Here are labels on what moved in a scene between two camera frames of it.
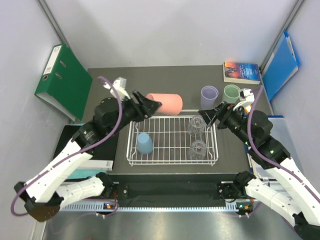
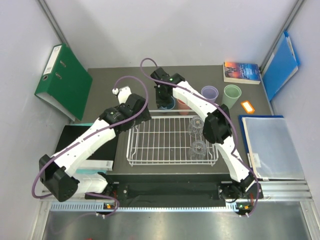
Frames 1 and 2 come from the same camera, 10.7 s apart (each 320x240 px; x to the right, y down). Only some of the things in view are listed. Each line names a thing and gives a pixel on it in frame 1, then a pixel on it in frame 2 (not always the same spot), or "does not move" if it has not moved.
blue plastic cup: x=144 y=143 → x=170 y=105
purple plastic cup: x=209 y=95 does not move
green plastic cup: x=231 y=94 does not move
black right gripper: x=221 y=116 → x=163 y=99
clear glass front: x=197 y=150 does not move
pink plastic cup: x=172 y=103 → x=182 y=106
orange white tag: x=248 y=109 does not move
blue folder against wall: x=282 y=67 does not move
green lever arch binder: x=65 y=82 does not move
